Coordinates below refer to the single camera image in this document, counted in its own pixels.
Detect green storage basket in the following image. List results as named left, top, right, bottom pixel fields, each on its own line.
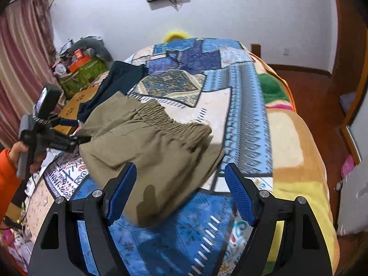
left=59, top=58, right=108, bottom=100

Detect orange box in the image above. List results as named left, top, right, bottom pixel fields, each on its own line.
left=69, top=56, right=90, bottom=73

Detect person left hand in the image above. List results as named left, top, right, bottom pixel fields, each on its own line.
left=8, top=141, right=48, bottom=174

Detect wooden lap desk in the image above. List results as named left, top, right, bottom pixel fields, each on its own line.
left=54, top=87, right=98, bottom=135

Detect yellow foam tube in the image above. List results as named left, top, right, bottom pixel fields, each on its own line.
left=163, top=30, right=191, bottom=43

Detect dark navy folded garment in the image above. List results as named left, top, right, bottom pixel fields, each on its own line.
left=77, top=61, right=148, bottom=123

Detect blue patchwork bedspread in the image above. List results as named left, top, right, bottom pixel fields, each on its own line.
left=28, top=38, right=273, bottom=275

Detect striped pink curtain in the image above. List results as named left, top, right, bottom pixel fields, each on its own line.
left=1, top=0, right=57, bottom=148

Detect olive green pants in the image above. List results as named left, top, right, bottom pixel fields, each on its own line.
left=77, top=92, right=224, bottom=227

